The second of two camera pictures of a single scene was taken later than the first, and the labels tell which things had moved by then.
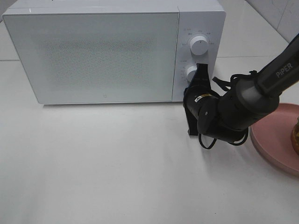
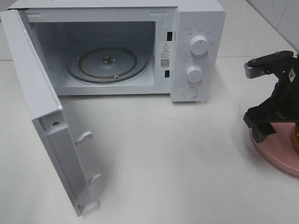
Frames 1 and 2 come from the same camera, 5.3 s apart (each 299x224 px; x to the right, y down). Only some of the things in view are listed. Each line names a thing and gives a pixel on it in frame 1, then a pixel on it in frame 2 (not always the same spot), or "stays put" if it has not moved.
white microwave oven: [116, 51] stays put
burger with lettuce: [295, 136] stays put
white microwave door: [97, 58] to [41, 97]
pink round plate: [272, 137] stays put
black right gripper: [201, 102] to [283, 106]
